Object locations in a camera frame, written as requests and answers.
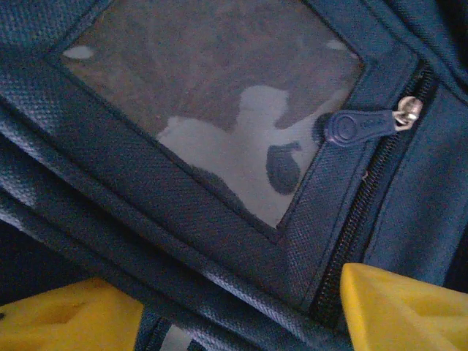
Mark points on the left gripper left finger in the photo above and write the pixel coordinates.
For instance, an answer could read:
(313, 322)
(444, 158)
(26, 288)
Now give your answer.
(66, 321)

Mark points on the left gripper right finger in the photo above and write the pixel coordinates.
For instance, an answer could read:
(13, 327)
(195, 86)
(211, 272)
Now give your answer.
(402, 314)

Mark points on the navy blue backpack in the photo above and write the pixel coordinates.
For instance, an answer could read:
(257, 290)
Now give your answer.
(219, 219)

